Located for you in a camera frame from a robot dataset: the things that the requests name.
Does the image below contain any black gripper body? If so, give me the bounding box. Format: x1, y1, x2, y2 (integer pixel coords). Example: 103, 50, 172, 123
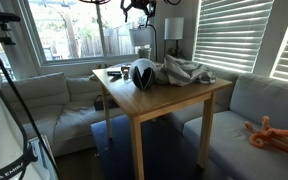
129, 0, 157, 11

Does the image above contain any black round bowl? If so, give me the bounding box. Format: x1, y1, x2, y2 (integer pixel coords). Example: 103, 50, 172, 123
129, 57, 158, 92

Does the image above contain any lamp with white shade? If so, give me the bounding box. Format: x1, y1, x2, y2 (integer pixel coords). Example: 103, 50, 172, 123
163, 16, 186, 60

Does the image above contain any large glass window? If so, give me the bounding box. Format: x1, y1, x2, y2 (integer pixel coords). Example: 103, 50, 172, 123
17, 0, 200, 80

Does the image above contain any small black object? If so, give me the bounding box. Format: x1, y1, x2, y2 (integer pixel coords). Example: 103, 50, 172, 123
106, 69, 124, 78

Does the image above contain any blue white striped cloth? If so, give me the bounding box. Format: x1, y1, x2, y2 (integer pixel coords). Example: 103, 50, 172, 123
154, 54, 218, 88

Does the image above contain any wide white window blind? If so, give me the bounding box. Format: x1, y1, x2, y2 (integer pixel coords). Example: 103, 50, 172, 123
191, 0, 275, 74

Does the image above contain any light wooden table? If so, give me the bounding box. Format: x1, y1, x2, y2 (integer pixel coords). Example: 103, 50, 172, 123
91, 61, 234, 180

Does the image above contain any black bag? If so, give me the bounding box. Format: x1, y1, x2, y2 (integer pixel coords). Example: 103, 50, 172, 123
93, 93, 121, 112

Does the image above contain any dark blue rug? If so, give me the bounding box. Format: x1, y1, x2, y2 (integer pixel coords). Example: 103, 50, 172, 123
89, 114, 234, 180

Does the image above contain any grey sectional sofa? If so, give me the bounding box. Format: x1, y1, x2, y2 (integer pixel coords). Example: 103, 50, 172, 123
0, 71, 288, 180

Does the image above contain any orange plush toy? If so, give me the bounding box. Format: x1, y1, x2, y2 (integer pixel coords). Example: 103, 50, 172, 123
243, 112, 288, 159

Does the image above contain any thick black robot cable bundle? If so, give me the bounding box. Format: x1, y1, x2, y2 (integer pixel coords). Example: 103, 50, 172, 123
163, 0, 183, 7

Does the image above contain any black camera stand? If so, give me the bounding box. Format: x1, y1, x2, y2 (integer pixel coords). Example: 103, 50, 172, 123
0, 10, 23, 46

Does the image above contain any thin black cable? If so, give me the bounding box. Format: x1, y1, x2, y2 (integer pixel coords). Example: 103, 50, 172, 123
0, 29, 62, 180

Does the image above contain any white metal frame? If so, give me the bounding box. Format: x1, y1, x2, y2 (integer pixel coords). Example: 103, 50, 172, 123
28, 133, 58, 180

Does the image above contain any thick black strap cable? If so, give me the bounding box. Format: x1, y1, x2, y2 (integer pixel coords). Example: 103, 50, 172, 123
0, 61, 39, 180

